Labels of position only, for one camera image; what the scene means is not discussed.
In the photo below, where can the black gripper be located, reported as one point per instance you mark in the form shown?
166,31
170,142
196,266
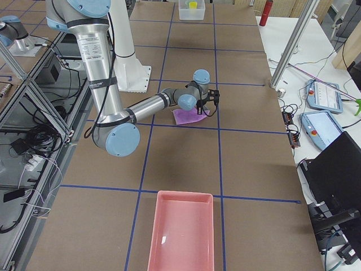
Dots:
201,105

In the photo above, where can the purple grey cloth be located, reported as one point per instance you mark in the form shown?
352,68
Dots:
188,117

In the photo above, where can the yellow plastic cup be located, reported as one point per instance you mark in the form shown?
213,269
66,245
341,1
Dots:
192,5

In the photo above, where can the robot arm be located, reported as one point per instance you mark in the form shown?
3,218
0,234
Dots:
104,39

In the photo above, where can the white translucent bin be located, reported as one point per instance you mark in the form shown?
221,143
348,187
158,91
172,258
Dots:
191,14

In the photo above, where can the red bottle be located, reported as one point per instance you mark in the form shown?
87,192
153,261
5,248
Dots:
266,12

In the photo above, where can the far teach pendant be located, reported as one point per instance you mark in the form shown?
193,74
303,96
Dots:
321,97

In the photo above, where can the teach pendant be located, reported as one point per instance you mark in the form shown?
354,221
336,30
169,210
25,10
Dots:
321,97
321,127

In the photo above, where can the near teach pendant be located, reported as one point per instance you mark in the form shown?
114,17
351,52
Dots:
321,127

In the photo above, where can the pink plastic bin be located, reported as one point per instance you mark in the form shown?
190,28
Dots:
183,232

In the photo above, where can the grabber stick green tip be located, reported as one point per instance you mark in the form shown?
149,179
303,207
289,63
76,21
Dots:
357,101

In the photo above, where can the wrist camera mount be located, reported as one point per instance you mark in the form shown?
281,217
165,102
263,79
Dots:
213,96

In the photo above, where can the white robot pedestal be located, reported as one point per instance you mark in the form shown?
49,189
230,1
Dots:
131,75

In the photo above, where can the aluminium frame post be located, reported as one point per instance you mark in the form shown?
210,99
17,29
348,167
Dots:
293,41

